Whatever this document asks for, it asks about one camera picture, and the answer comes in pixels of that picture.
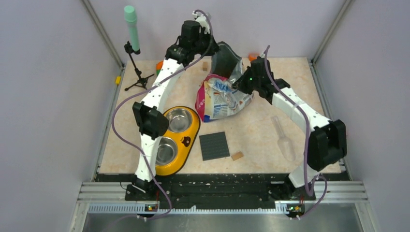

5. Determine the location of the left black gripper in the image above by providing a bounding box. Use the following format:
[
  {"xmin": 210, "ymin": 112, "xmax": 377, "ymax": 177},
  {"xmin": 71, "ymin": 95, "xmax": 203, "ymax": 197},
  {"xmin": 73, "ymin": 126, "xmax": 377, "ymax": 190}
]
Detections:
[{"xmin": 191, "ymin": 28, "xmax": 221, "ymax": 56}]

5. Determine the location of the pink pet food bag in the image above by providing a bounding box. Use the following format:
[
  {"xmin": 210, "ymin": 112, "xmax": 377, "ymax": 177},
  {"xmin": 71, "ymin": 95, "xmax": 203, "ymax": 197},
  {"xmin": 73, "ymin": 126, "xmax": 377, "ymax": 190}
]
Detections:
[{"xmin": 195, "ymin": 42, "xmax": 254, "ymax": 123}]

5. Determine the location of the clear plastic scoop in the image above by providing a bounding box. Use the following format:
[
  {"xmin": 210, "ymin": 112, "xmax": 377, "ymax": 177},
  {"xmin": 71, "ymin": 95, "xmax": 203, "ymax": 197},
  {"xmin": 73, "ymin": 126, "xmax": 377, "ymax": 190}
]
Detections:
[{"xmin": 271, "ymin": 116, "xmax": 296, "ymax": 162}]

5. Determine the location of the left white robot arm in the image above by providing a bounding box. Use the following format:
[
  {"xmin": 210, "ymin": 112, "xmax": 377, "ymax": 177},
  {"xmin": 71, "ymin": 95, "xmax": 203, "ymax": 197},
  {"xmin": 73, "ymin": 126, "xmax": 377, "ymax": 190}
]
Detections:
[{"xmin": 132, "ymin": 10, "xmax": 219, "ymax": 200}]

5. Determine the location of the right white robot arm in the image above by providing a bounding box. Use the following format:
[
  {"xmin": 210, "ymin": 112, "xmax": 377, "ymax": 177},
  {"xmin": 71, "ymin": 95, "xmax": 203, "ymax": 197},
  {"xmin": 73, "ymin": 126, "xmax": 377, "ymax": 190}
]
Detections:
[{"xmin": 233, "ymin": 57, "xmax": 347, "ymax": 199}]

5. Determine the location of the yellow double pet bowl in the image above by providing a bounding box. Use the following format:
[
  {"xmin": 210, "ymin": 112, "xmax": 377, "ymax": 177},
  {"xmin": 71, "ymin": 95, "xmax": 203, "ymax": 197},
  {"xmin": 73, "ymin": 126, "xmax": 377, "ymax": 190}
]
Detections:
[{"xmin": 155, "ymin": 106, "xmax": 201, "ymax": 176}]

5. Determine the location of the orange semicircle container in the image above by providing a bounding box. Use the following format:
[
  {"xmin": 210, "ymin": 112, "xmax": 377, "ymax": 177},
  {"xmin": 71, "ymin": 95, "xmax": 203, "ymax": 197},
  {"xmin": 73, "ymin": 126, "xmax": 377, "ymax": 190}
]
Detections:
[{"xmin": 248, "ymin": 53, "xmax": 259, "ymax": 62}]

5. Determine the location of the orange tape dispenser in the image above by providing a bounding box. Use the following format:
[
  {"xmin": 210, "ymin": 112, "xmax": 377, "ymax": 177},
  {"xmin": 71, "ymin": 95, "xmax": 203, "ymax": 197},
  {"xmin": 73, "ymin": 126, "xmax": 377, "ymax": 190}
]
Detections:
[{"xmin": 156, "ymin": 61, "xmax": 163, "ymax": 76}]

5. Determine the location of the dark grey square baseplate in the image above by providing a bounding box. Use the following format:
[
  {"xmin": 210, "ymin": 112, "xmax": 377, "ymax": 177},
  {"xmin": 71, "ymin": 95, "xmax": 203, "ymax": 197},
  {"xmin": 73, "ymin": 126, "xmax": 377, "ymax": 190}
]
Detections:
[{"xmin": 199, "ymin": 131, "xmax": 230, "ymax": 161}]

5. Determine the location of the small wooden block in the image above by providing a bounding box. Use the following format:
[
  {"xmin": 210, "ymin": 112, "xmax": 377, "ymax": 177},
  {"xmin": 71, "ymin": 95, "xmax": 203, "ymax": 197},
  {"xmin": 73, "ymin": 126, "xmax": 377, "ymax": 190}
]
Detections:
[{"xmin": 231, "ymin": 152, "xmax": 244, "ymax": 161}]

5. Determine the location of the green microphone on tripod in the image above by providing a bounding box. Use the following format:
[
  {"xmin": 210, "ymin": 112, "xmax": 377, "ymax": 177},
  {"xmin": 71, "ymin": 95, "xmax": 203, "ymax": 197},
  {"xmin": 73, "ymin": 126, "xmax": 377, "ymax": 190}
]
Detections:
[{"xmin": 124, "ymin": 5, "xmax": 155, "ymax": 91}]

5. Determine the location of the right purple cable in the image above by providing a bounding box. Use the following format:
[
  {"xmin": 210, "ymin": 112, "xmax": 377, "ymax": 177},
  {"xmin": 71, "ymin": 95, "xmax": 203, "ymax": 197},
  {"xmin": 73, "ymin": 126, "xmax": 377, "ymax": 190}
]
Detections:
[{"xmin": 263, "ymin": 44, "xmax": 328, "ymax": 219}]

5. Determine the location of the purple cable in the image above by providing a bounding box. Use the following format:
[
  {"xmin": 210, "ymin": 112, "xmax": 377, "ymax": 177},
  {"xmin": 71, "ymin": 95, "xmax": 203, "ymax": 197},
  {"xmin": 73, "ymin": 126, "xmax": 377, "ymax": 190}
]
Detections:
[
  {"xmin": 111, "ymin": 9, "xmax": 215, "ymax": 221},
  {"xmin": 263, "ymin": 44, "xmax": 328, "ymax": 219}
]

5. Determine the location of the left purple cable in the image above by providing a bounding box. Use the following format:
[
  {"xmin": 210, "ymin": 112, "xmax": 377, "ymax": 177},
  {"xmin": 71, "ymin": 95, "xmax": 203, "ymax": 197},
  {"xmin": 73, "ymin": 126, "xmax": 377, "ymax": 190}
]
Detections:
[{"xmin": 111, "ymin": 9, "xmax": 215, "ymax": 221}]

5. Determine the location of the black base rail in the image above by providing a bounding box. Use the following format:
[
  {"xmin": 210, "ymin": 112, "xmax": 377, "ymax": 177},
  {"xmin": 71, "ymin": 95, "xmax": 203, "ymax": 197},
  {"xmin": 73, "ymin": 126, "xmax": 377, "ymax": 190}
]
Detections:
[{"xmin": 95, "ymin": 174, "xmax": 331, "ymax": 210}]

